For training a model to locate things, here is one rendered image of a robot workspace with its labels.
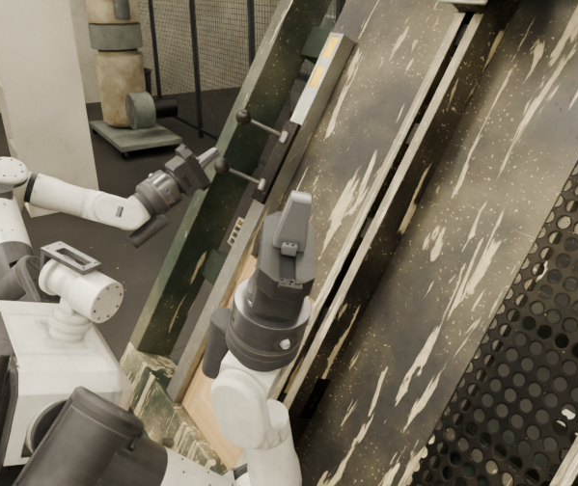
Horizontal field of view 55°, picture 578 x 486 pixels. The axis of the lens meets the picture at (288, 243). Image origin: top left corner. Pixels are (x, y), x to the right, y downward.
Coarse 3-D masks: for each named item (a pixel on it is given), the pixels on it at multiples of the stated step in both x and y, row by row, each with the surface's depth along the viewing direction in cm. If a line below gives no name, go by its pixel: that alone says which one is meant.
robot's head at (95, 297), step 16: (48, 272) 82; (64, 272) 82; (96, 272) 82; (48, 288) 83; (64, 288) 81; (80, 288) 79; (96, 288) 79; (112, 288) 81; (64, 304) 82; (80, 304) 79; (96, 304) 79; (112, 304) 83; (64, 320) 82; (80, 320) 83; (96, 320) 81
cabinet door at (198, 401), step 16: (256, 256) 132; (192, 384) 135; (208, 384) 131; (192, 400) 133; (208, 400) 129; (192, 416) 132; (208, 416) 127; (208, 432) 126; (224, 448) 120; (240, 448) 117; (224, 464) 119
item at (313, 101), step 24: (336, 48) 124; (312, 72) 128; (336, 72) 126; (312, 96) 126; (312, 120) 127; (288, 168) 128; (264, 216) 130; (240, 240) 132; (240, 264) 131; (216, 288) 134; (192, 336) 136; (192, 360) 134
